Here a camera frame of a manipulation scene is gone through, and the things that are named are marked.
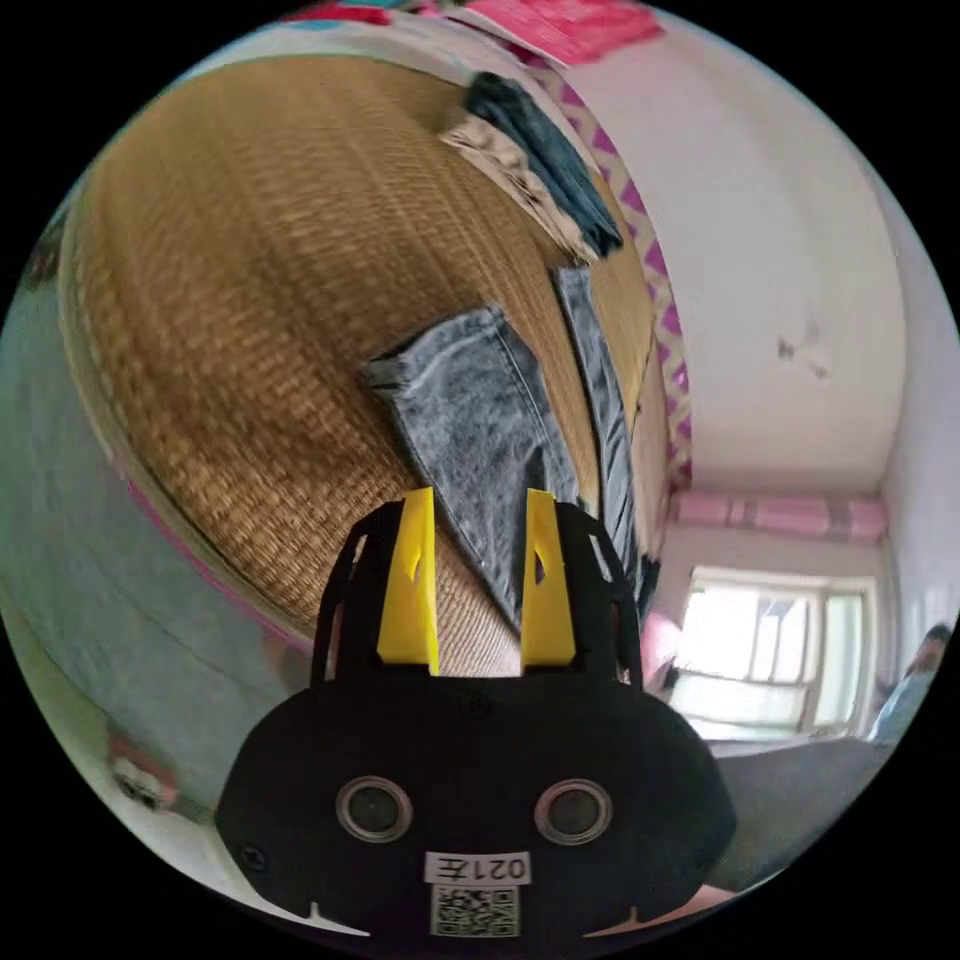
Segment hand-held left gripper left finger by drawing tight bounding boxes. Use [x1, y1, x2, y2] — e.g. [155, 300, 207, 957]
[376, 486, 441, 676]

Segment pink printed blanket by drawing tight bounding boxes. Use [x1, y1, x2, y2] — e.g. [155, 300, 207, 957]
[419, 0, 669, 70]

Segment window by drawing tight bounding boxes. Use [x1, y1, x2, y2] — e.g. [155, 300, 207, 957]
[665, 566, 880, 742]

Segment person's body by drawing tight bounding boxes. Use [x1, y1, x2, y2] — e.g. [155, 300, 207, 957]
[704, 622, 960, 895]

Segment pink striped curtain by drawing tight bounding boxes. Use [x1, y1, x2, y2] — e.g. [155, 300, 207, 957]
[673, 491, 891, 543]

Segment white gray jeans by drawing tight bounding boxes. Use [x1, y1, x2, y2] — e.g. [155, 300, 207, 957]
[359, 266, 663, 633]

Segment bed with woven mat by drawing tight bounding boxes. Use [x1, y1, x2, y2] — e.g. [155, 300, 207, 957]
[58, 53, 696, 678]

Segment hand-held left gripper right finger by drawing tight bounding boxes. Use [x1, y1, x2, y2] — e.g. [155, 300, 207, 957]
[521, 488, 578, 673]

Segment pile of clothes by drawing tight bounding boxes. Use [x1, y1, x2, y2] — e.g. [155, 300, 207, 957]
[438, 71, 625, 262]

